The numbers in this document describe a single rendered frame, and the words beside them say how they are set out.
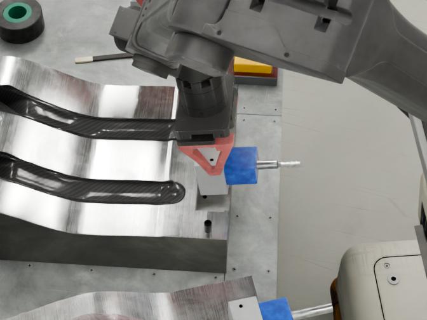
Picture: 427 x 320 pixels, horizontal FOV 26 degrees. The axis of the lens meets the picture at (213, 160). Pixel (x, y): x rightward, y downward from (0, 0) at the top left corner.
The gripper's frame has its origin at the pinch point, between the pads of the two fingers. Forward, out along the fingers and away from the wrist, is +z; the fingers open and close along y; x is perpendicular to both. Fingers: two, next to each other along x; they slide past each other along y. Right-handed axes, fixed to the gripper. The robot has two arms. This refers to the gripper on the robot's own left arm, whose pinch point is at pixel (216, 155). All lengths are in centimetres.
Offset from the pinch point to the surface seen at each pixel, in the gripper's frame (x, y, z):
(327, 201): 8, -74, 90
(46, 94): -25.7, -13.5, -0.4
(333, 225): 10, -67, 91
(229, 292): 0.7, 11.3, 13.8
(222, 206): -0.9, -1.0, 10.8
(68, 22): -30, -40, 6
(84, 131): -20.5, -10.4, 4.2
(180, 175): -6.3, -3.4, 6.8
